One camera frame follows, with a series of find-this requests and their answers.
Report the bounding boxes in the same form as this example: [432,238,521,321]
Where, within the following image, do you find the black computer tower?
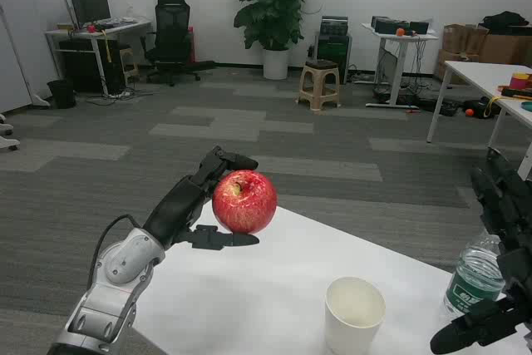
[314,33,352,84]

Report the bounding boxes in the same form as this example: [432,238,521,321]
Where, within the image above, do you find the small wooden stool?
[119,45,140,84]

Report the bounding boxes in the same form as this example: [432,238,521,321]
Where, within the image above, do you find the black stacked equipment cases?
[319,16,349,36]

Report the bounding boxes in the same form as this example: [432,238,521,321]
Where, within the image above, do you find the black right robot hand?
[430,146,532,355]

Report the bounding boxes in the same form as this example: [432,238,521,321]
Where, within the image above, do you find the black office chair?
[144,0,217,86]

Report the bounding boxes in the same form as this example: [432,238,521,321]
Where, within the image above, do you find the black computer monitor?
[69,0,112,27]

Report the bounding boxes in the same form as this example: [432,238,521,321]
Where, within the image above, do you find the white paper cup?
[324,275,387,355]

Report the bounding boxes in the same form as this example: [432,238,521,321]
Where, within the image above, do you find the black floor bag yellow strap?
[463,96,502,119]

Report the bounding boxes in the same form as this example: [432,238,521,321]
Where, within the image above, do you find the large cardboard box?
[480,32,532,66]

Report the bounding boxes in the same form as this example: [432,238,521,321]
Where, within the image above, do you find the white partition panel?
[0,3,51,115]

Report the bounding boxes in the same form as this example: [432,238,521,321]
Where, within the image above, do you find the open cardboard box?
[441,23,490,55]

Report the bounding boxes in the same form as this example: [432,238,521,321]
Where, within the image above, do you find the black bag on boxes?
[477,10,531,28]

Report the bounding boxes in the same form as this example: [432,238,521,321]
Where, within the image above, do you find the white plant pot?
[262,47,291,81]

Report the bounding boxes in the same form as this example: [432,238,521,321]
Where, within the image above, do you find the floor power strip with cables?
[85,88,134,106]

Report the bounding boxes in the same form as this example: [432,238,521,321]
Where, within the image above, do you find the white work table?
[426,60,532,181]

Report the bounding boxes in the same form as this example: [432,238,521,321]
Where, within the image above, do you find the white standing desk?
[360,22,440,110]

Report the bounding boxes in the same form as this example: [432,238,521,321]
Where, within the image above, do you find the black cabinet under desk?
[57,37,126,92]

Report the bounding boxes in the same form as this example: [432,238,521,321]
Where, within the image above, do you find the pink and yellow cup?
[510,72,531,91]

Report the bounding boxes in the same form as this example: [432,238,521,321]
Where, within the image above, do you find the black devices on desk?
[371,16,429,35]

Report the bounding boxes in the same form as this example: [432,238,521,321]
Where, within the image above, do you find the white desk with monitor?
[44,18,154,96]

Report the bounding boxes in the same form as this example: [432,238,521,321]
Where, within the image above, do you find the black trash bin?
[47,78,77,109]

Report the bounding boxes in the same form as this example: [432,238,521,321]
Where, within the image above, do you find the white chair base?
[0,113,21,151]

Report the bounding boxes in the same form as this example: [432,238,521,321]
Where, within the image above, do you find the clear green-label water bottle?
[442,229,507,325]

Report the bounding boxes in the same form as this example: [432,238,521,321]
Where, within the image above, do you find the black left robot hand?
[143,145,261,251]

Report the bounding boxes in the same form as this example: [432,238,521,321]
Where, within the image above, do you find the black flat tool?
[500,86,532,101]

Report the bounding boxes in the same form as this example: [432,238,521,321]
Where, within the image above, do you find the low cardboard box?
[434,49,479,81]

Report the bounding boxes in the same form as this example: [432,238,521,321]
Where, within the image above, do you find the beige plastic stool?
[295,59,342,113]

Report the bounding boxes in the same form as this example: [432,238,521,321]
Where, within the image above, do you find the red apple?
[211,169,278,235]

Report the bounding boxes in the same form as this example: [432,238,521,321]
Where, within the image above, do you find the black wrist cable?
[86,213,145,293]

